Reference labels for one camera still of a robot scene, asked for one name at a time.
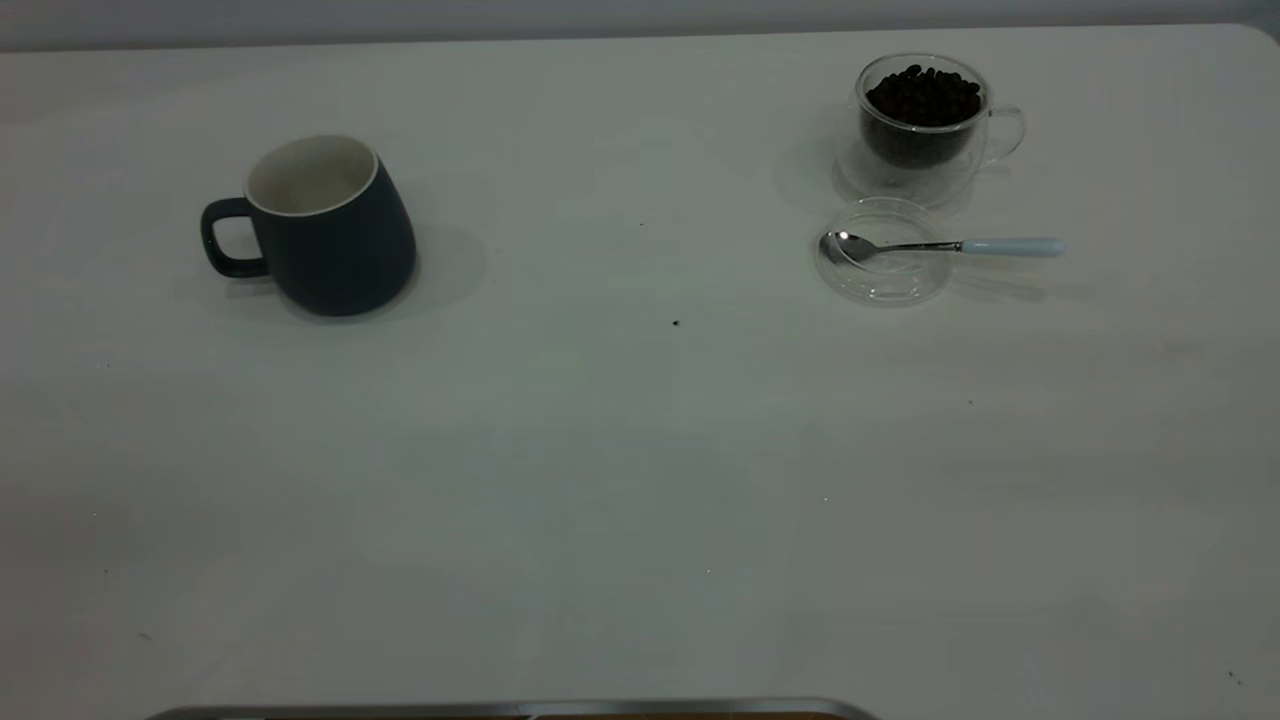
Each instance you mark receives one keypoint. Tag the dark grey ceramic mug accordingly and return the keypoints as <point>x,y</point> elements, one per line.
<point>340,250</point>

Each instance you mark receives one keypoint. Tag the coffee beans heap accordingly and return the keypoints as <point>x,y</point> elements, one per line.
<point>922,105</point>

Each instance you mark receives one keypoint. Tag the clear glass saucer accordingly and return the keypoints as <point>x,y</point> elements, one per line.
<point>890,280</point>

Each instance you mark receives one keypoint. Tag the metal edge strip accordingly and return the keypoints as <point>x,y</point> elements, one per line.
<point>500,711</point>

